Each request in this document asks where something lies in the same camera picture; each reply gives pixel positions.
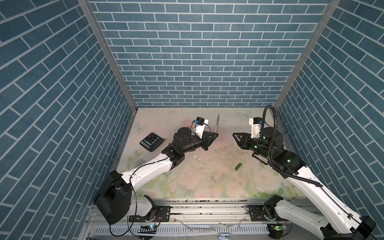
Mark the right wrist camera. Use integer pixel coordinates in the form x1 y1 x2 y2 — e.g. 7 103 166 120
249 117 263 139

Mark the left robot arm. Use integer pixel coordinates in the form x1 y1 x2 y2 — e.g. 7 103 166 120
94 127 219 225

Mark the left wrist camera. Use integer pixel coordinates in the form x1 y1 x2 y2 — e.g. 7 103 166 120
192 117 209 139

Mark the green pen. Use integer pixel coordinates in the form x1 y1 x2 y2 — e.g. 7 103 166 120
215 114 220 133

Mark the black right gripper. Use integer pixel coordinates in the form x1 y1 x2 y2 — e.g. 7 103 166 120
232 131 273 162

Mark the green pen cap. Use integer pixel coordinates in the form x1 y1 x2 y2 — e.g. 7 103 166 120
235 163 243 171

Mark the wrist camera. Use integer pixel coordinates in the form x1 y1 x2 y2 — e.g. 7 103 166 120
192 117 209 139
249 117 263 139

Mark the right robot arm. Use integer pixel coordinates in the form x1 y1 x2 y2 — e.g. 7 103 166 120
233 105 377 240

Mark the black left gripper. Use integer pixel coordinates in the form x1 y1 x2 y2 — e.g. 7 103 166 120
180 131 218 155

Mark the black calculator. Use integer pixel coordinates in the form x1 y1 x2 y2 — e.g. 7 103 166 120
140 133 165 152

